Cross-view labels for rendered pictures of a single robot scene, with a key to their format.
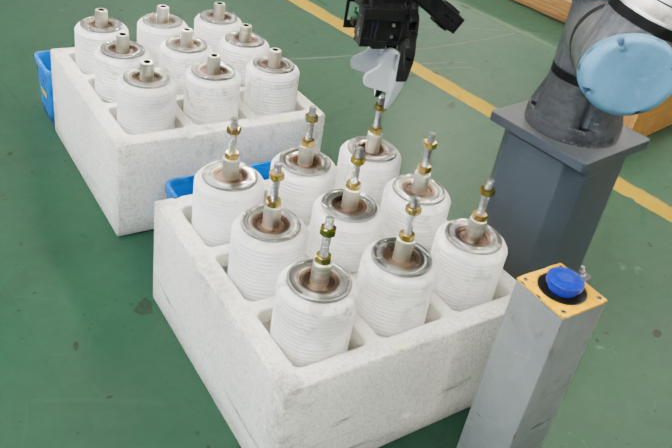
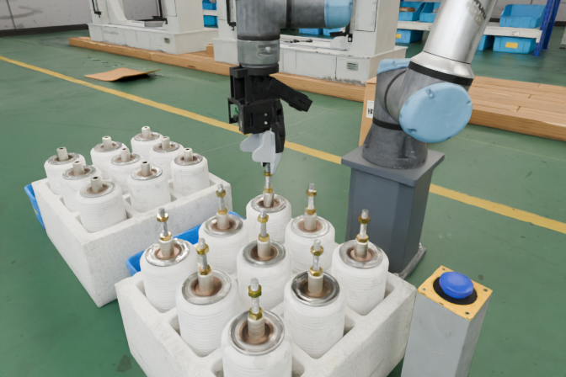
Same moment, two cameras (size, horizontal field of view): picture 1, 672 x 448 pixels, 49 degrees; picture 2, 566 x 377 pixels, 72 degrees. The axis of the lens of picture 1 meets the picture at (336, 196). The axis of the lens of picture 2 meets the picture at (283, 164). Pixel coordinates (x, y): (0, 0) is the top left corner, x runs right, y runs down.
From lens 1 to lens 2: 0.30 m
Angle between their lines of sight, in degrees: 9
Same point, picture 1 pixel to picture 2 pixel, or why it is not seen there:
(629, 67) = (438, 108)
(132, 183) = (101, 267)
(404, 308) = (328, 330)
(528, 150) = (371, 178)
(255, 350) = not seen: outside the picture
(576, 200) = (412, 204)
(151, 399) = not seen: outside the picture
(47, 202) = (42, 294)
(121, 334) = not seen: outside the picture
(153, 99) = (104, 204)
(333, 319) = (276, 365)
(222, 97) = (156, 189)
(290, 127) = (209, 198)
